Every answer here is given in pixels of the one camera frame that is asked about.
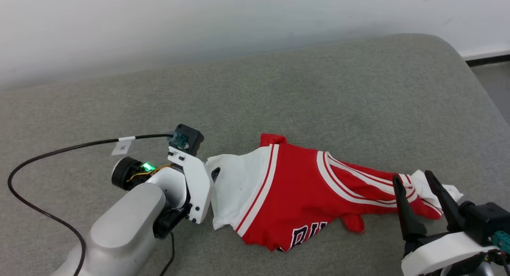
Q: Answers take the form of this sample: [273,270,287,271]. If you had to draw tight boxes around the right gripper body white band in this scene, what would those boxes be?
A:
[401,232,499,276]

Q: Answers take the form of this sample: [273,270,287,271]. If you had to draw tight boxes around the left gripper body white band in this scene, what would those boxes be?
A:
[111,147,216,239]

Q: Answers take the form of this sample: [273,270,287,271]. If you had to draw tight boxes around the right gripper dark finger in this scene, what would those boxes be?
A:
[392,173,428,242]
[424,170,469,233]

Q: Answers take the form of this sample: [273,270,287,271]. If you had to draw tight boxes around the red and white basketball jersey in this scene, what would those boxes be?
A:
[206,133,465,253]

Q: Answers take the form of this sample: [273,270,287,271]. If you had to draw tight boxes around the black floor edge strip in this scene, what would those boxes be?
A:
[465,54,510,68]

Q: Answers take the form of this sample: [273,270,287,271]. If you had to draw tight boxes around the white baseboard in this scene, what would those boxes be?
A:
[458,48,510,62]

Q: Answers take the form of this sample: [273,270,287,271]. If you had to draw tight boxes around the thin black cable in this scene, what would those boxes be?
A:
[8,133,177,276]
[159,232,176,276]

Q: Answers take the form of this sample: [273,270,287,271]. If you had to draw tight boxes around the white paper cable label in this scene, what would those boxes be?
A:
[111,136,136,156]

